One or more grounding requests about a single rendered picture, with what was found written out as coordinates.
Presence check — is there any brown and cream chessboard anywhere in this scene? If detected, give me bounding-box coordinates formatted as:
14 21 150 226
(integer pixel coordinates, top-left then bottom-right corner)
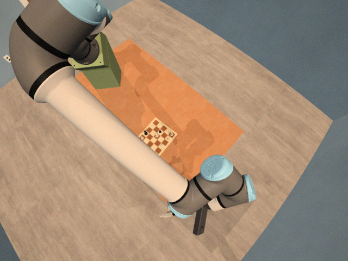
138 117 178 156

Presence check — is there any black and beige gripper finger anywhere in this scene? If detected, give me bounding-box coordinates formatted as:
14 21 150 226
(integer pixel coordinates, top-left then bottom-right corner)
159 205 175 218

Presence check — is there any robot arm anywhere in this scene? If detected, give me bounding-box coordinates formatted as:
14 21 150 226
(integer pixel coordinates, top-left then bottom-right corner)
9 0 257 235

